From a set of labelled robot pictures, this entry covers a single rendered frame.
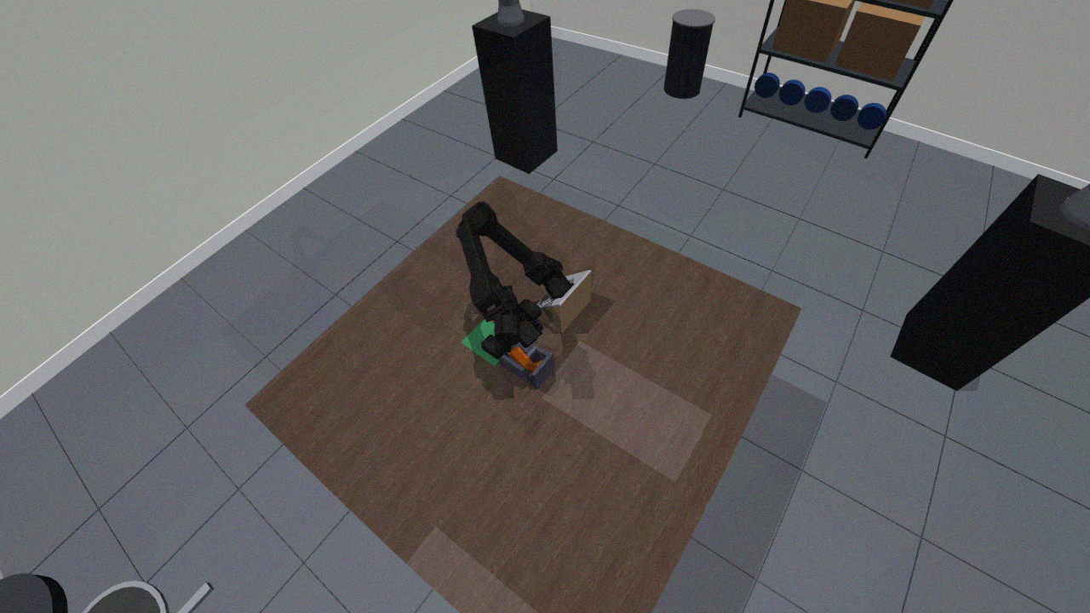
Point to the orange l-shaped part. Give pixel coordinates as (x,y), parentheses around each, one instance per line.
(520,358)

